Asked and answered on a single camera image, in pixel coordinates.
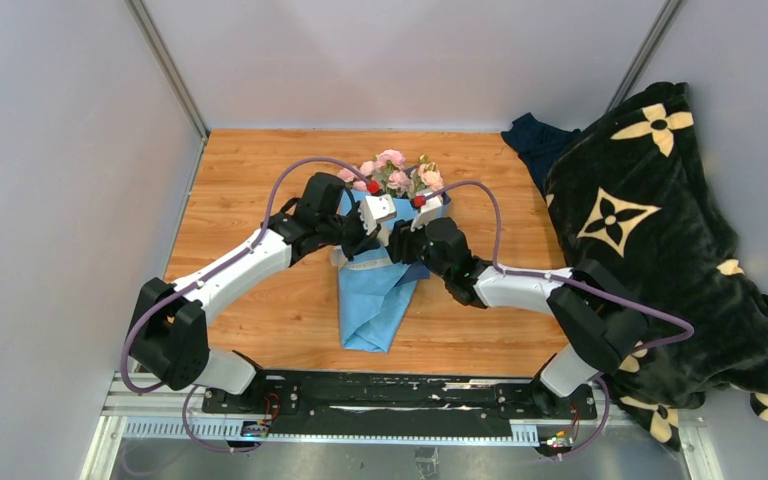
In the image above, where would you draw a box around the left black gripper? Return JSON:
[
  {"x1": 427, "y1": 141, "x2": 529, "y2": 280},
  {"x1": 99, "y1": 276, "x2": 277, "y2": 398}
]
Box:
[{"x1": 319, "y1": 201, "x2": 382, "y2": 263}]

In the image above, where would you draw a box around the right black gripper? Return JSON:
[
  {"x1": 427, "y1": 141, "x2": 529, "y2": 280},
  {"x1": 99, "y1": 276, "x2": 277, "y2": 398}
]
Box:
[{"x1": 381, "y1": 211, "x2": 452, "y2": 281}]

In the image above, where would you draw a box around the cream ribbon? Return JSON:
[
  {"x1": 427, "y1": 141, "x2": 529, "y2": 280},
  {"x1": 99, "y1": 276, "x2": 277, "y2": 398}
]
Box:
[{"x1": 329, "y1": 247, "x2": 392, "y2": 271}]

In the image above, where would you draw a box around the blue wrapping paper sheet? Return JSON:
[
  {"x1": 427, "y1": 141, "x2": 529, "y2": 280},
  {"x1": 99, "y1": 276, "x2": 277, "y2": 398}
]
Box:
[{"x1": 334, "y1": 189, "x2": 453, "y2": 355}]

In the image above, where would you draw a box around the pink fake flower stem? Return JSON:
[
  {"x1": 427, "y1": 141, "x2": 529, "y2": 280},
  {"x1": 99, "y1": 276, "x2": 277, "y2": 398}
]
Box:
[{"x1": 337, "y1": 162, "x2": 380, "y2": 193}]

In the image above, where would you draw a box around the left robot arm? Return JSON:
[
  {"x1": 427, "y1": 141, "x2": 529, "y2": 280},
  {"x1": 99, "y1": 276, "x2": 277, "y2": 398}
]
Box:
[{"x1": 122, "y1": 173, "x2": 396, "y2": 413}]

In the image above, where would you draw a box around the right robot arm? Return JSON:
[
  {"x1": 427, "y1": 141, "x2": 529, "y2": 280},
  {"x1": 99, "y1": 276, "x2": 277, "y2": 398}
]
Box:
[{"x1": 379, "y1": 217, "x2": 650, "y2": 418}]

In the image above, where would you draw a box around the dark navy cloth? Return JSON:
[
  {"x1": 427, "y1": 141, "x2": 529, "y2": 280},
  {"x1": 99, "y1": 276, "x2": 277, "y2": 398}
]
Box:
[{"x1": 500, "y1": 113, "x2": 582, "y2": 199}]

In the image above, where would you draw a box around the black patterned plush blanket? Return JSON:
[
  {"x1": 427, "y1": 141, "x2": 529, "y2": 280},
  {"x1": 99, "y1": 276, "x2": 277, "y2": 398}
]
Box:
[{"x1": 543, "y1": 82, "x2": 768, "y2": 450}]

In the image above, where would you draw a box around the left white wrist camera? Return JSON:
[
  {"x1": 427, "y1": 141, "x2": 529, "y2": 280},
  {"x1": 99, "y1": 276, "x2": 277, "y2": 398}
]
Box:
[{"x1": 359, "y1": 194, "x2": 397, "y2": 235}]

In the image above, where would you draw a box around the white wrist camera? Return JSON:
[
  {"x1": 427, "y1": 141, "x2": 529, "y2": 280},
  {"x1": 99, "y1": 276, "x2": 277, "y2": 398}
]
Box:
[
  {"x1": 410, "y1": 189, "x2": 446, "y2": 231},
  {"x1": 359, "y1": 194, "x2": 397, "y2": 235}
]

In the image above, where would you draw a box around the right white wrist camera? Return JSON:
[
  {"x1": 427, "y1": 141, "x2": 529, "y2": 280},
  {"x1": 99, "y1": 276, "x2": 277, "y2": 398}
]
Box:
[{"x1": 410, "y1": 189, "x2": 446, "y2": 231}]

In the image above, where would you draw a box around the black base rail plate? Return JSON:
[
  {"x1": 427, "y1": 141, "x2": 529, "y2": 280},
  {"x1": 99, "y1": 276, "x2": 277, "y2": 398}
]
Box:
[{"x1": 200, "y1": 370, "x2": 598, "y2": 443}]

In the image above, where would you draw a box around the left vertical frame post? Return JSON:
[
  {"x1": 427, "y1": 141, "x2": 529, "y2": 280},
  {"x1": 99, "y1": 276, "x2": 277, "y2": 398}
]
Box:
[{"x1": 124, "y1": 0, "x2": 210, "y2": 145}]

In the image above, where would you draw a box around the vertical frame post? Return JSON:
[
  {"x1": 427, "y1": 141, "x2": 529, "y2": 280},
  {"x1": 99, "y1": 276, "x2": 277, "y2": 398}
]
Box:
[
  {"x1": 605, "y1": 0, "x2": 684, "y2": 112},
  {"x1": 124, "y1": 0, "x2": 210, "y2": 145}
]

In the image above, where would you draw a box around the aluminium frame rail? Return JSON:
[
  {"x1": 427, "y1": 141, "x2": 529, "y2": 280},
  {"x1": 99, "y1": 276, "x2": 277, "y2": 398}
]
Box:
[{"x1": 79, "y1": 372, "x2": 726, "y2": 480}]

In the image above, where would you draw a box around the right vertical frame post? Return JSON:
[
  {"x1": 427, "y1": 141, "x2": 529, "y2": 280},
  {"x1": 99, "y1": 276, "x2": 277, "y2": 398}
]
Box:
[{"x1": 605, "y1": 0, "x2": 684, "y2": 112}]

